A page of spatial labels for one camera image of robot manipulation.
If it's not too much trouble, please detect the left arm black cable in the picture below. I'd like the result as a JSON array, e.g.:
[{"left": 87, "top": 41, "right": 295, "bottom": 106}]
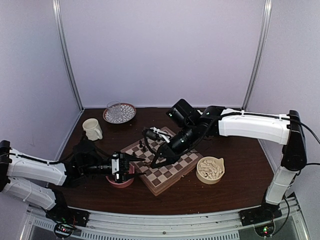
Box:
[{"left": 44, "top": 147, "right": 83, "bottom": 167}]

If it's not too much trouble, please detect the patterned ceramic plate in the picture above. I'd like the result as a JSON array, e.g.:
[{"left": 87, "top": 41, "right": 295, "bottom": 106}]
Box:
[{"left": 102, "top": 103, "right": 137, "bottom": 124}]

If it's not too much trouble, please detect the wooden chess board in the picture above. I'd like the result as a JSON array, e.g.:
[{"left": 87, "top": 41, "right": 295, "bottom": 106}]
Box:
[{"left": 121, "top": 139, "right": 203, "bottom": 196}]

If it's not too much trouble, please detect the cream spouted bowl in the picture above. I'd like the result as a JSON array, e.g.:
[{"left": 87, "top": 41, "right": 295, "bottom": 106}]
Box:
[{"left": 195, "top": 156, "right": 225, "bottom": 185}]

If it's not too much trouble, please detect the front aluminium rail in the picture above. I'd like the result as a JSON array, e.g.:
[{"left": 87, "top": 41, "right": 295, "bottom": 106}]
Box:
[{"left": 24, "top": 197, "right": 308, "bottom": 240}]

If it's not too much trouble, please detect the cream ribbed mug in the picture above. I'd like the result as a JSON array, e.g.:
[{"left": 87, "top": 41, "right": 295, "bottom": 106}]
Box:
[{"left": 82, "top": 118, "right": 103, "bottom": 141}]

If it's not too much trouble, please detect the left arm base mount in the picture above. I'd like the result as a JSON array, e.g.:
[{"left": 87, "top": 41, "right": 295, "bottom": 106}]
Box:
[{"left": 43, "top": 204, "right": 90, "bottom": 239}]

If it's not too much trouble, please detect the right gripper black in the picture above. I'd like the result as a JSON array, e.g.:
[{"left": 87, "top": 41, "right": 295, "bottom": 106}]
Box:
[{"left": 150, "top": 122, "right": 199, "bottom": 169}]

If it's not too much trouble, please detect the clear drinking glass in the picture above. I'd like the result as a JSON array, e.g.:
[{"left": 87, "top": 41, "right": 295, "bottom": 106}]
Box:
[{"left": 107, "top": 100, "right": 122, "bottom": 121}]

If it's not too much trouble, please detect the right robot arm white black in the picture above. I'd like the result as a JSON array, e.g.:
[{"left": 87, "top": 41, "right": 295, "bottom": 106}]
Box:
[{"left": 143, "top": 99, "right": 307, "bottom": 221}]

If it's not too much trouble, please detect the pink bowl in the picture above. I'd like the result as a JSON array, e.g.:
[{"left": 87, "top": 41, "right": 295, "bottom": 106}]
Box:
[{"left": 105, "top": 173, "right": 134, "bottom": 189}]

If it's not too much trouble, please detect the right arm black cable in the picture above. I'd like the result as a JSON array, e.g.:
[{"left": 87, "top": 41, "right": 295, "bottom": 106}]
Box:
[{"left": 294, "top": 117, "right": 320, "bottom": 167}]

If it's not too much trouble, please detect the left aluminium frame post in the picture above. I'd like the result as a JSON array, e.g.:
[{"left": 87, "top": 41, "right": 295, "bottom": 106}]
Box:
[{"left": 52, "top": 0, "right": 84, "bottom": 112}]

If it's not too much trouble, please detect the right aluminium frame post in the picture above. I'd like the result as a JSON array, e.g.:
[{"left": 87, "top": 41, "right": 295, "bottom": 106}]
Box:
[{"left": 242, "top": 0, "right": 273, "bottom": 110}]

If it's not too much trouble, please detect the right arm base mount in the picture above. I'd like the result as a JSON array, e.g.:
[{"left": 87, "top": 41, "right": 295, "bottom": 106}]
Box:
[{"left": 239, "top": 205, "right": 282, "bottom": 238}]

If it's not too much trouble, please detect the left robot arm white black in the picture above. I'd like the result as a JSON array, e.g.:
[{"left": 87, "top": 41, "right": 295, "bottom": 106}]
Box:
[{"left": 0, "top": 139, "right": 142, "bottom": 222}]

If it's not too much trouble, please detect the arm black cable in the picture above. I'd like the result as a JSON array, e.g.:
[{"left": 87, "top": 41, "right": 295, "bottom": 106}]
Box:
[
  {"left": 294, "top": 117, "right": 320, "bottom": 167},
  {"left": 44, "top": 147, "right": 83, "bottom": 167}
]

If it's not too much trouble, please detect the aluminium frame post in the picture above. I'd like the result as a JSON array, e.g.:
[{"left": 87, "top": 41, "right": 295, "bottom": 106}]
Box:
[
  {"left": 52, "top": 0, "right": 84, "bottom": 112},
  {"left": 242, "top": 0, "right": 273, "bottom": 110}
]

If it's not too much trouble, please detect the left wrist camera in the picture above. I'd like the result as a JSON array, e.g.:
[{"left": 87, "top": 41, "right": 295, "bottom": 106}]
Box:
[{"left": 111, "top": 151, "right": 126, "bottom": 175}]

